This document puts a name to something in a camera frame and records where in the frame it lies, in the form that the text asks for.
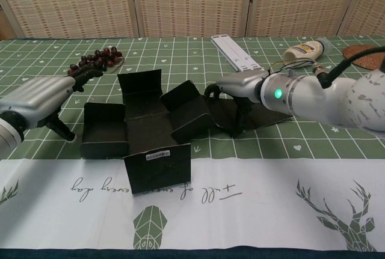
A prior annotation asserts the green checked tablecloth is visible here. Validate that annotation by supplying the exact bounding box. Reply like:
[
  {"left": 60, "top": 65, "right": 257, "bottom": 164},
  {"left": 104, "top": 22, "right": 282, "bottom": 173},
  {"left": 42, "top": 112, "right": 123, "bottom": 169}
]
[{"left": 0, "top": 35, "right": 385, "bottom": 252}]

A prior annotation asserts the round woven rattan coaster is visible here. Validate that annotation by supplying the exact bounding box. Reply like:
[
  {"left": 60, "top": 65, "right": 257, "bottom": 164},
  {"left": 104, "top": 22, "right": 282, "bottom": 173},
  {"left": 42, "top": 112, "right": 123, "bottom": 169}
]
[{"left": 343, "top": 44, "right": 385, "bottom": 70}]

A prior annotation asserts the white folding laptop stand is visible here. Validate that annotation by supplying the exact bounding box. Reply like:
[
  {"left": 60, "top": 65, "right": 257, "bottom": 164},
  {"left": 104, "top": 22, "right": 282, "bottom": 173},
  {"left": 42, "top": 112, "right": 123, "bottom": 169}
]
[{"left": 210, "top": 34, "right": 265, "bottom": 72}]

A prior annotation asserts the mayonnaise squeeze bottle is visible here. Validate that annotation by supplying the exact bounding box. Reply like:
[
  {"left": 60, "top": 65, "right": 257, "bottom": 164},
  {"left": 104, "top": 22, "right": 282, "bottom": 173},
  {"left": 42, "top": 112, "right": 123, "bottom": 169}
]
[{"left": 283, "top": 37, "right": 332, "bottom": 68}]

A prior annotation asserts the dark red grape bunch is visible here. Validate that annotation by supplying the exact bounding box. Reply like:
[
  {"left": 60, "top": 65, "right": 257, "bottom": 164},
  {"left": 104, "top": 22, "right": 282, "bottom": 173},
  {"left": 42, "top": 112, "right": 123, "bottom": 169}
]
[{"left": 67, "top": 46, "right": 123, "bottom": 77}]

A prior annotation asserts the black cardboard box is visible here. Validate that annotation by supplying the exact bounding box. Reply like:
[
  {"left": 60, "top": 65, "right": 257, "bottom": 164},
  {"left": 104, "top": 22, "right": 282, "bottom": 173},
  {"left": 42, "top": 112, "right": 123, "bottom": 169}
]
[{"left": 79, "top": 69, "right": 294, "bottom": 195}]

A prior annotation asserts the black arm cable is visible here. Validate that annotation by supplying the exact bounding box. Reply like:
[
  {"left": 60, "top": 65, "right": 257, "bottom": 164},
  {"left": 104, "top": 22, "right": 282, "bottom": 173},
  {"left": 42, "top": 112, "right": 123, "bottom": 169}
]
[{"left": 318, "top": 45, "right": 385, "bottom": 88}]

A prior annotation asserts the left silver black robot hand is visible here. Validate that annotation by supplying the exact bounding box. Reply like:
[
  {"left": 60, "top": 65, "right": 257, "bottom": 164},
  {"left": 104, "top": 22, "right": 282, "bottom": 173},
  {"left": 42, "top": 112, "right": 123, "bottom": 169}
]
[{"left": 0, "top": 68, "right": 105, "bottom": 143}]

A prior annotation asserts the woven bamboo folding screen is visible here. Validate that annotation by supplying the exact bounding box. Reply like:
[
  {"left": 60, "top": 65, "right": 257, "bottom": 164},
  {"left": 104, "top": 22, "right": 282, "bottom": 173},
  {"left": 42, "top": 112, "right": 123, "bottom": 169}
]
[{"left": 0, "top": 0, "right": 385, "bottom": 40}]

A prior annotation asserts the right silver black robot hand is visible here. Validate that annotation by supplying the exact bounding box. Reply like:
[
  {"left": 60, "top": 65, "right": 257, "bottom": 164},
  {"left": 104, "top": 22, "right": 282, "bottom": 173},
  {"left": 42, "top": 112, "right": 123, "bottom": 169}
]
[{"left": 203, "top": 71, "right": 270, "bottom": 138}]

